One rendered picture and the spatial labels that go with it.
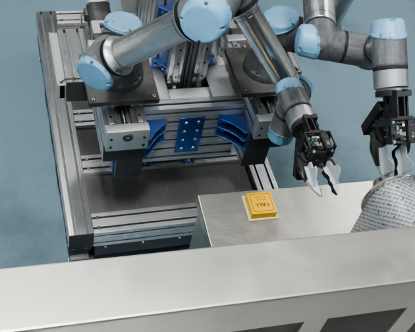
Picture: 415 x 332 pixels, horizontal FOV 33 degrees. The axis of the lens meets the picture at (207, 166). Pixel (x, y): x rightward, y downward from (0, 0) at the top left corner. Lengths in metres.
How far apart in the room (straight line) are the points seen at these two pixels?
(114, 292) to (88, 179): 1.94
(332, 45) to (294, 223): 0.52
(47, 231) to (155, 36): 1.24
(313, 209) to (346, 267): 1.03
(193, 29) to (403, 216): 0.69
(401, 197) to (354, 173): 1.83
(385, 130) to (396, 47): 0.18
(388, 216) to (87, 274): 0.80
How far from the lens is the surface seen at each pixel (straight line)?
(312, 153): 1.72
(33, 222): 2.89
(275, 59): 1.94
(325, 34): 1.63
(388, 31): 1.56
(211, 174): 2.83
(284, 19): 2.24
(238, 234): 1.82
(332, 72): 3.76
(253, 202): 1.86
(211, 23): 1.73
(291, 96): 1.84
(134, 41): 1.91
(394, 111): 1.54
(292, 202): 1.93
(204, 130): 2.43
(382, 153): 1.58
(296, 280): 0.87
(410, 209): 1.48
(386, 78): 1.55
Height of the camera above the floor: 2.38
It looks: 49 degrees down
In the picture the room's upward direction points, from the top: 14 degrees clockwise
